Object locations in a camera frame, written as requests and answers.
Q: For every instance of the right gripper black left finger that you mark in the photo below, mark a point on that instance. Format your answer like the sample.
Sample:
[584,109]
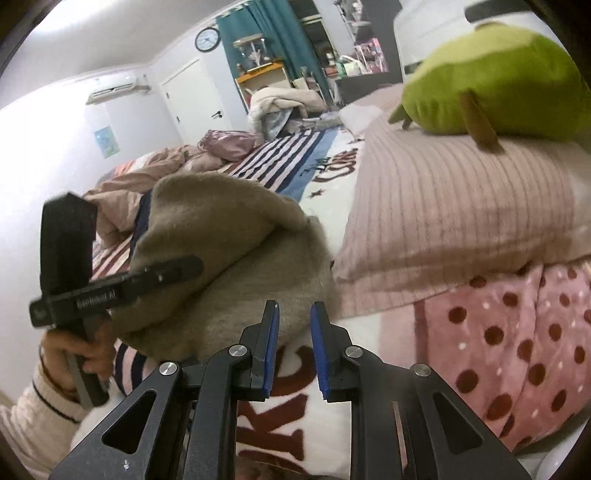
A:
[180,423]

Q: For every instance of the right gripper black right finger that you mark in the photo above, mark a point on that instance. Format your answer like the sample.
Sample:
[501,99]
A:
[407,423]

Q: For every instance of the beige knitted sweater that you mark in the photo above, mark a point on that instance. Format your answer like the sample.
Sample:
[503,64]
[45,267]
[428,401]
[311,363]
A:
[256,246]

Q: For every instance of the cream knit sleeve forearm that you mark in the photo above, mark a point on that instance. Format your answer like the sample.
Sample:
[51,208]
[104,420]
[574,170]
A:
[40,427]

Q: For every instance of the person's left hand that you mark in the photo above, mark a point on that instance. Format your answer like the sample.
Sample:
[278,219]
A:
[98,356]

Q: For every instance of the pink brown crumpled duvet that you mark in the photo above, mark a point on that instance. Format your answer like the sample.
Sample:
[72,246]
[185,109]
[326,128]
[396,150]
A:
[117,198]

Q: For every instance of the pink polka dot sheet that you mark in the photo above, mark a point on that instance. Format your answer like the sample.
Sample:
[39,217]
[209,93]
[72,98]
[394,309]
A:
[516,347]

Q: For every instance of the white air conditioner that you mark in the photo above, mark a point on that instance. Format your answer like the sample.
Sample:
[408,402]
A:
[110,87]

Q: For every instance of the mauve satin cloth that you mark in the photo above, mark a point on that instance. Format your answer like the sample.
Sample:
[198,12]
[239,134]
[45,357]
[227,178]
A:
[230,145]

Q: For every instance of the pink ribbed pillow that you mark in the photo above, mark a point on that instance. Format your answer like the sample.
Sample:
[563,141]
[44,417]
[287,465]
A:
[431,212]

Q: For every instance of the white door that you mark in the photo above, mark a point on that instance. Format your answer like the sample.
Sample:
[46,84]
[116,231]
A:
[194,102]

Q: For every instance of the cream blanket pile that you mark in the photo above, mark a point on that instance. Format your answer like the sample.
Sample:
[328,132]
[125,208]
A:
[274,99]

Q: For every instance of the yellow wooden shelf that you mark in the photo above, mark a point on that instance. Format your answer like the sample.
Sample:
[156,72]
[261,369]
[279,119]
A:
[270,75]

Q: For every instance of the teal curtain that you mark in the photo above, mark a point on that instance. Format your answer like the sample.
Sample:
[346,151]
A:
[284,35]

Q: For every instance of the green avocado plush toy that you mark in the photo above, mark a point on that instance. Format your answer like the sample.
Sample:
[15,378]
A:
[498,80]

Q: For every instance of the black bookshelf with items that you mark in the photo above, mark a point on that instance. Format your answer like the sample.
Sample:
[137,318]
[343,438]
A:
[374,62]

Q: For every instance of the white bed headboard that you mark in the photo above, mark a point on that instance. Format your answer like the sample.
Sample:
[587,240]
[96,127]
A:
[422,26]

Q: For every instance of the light blue wall poster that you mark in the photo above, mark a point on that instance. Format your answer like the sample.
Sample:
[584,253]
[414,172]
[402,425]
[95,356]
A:
[106,142]

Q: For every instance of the round wall clock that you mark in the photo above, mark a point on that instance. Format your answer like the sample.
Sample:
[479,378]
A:
[207,39]

